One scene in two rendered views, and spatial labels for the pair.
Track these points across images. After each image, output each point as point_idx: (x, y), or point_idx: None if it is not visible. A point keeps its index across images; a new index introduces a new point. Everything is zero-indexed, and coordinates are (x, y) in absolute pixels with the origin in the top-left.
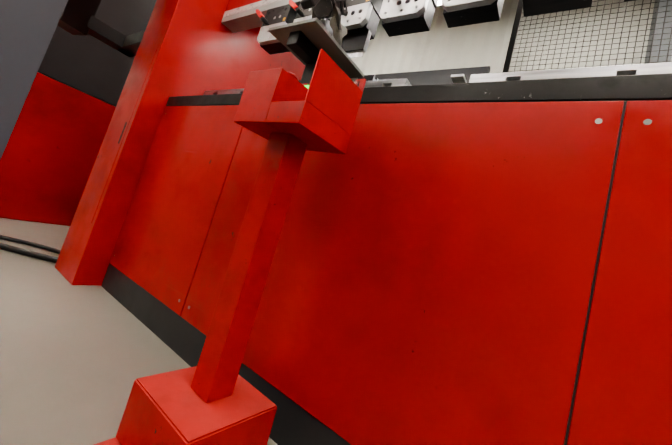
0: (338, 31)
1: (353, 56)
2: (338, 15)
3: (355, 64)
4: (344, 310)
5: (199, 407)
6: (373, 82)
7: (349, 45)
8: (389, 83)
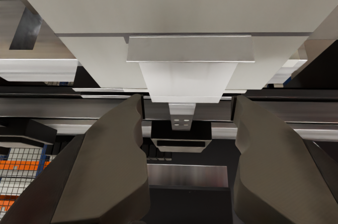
0: (89, 127)
1: (167, 168)
2: (3, 218)
3: (77, 58)
4: None
5: None
6: (59, 53)
7: (191, 213)
8: (16, 50)
